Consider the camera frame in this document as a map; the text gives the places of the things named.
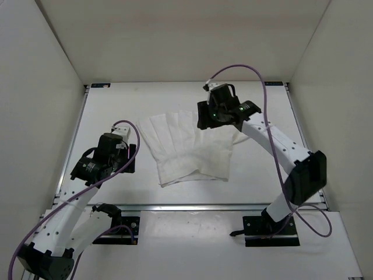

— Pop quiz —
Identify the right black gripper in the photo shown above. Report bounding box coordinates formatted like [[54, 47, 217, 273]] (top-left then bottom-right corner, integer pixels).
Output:
[[199, 100, 226, 131]]

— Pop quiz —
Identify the white pleated skirt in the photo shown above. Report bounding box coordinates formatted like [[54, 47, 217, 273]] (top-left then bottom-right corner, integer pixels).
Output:
[[137, 110, 248, 187]]

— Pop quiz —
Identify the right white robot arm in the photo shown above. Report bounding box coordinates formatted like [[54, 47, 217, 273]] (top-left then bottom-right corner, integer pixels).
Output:
[[197, 83, 327, 234]]

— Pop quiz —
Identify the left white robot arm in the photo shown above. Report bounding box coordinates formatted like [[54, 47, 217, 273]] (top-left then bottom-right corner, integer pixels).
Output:
[[16, 131, 139, 279]]

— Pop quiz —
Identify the right blue corner label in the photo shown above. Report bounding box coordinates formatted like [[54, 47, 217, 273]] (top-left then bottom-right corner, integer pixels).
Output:
[[265, 81, 284, 86]]

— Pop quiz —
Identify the blue corner label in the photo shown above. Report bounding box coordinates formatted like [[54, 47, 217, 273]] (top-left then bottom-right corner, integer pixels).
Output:
[[265, 81, 284, 86], [90, 83, 111, 88]]

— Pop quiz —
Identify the left blue corner label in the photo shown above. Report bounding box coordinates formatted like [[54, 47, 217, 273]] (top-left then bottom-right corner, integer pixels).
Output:
[[90, 83, 111, 88]]

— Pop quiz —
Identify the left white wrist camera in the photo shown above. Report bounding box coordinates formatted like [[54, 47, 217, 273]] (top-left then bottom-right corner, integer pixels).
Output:
[[111, 124, 131, 144]]

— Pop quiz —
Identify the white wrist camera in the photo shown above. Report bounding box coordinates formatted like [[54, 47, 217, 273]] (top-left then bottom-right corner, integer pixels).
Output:
[[111, 124, 131, 144], [203, 82, 223, 92]]

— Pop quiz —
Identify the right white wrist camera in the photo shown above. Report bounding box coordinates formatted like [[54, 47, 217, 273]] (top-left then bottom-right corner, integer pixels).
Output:
[[203, 82, 223, 92]]

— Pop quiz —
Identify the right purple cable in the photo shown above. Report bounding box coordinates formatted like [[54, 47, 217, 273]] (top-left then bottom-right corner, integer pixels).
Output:
[[207, 64, 333, 241]]

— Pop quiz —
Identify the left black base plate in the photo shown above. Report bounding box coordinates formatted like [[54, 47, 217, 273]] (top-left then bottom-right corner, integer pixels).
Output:
[[93, 213, 140, 246]]

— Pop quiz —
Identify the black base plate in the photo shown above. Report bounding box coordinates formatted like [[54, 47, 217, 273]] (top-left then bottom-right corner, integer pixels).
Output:
[[93, 213, 140, 246], [242, 216, 300, 247]]

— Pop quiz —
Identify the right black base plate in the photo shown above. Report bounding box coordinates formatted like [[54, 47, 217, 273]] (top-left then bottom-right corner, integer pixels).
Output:
[[242, 216, 300, 247]]

